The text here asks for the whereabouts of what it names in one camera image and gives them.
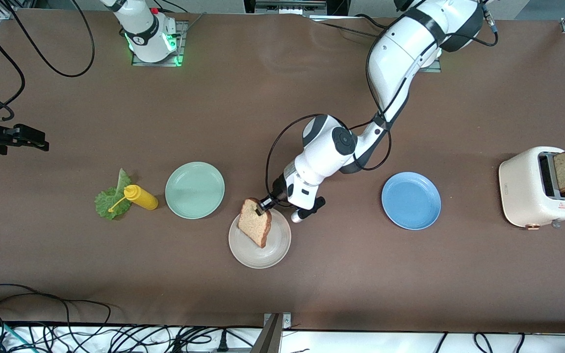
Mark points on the black equipment box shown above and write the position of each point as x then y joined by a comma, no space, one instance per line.
339,6

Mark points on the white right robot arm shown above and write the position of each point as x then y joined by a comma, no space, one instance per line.
147,37

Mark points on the blue plate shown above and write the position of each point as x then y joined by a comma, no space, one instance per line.
411,200

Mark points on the beige plate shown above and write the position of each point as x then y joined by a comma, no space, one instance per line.
272,251

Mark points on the black power plug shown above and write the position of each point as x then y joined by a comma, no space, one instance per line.
222,342

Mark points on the cream white toaster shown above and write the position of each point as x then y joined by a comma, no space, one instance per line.
523,196

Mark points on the yellow squeeze bottle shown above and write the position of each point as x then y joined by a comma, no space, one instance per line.
142,197

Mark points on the green lettuce leaf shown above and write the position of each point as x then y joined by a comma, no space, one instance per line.
108,203

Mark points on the green plate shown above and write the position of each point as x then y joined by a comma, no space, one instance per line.
194,190

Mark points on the grey metal bracket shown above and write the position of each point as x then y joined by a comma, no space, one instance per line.
269,340

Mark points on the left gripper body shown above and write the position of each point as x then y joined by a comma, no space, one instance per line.
278,188

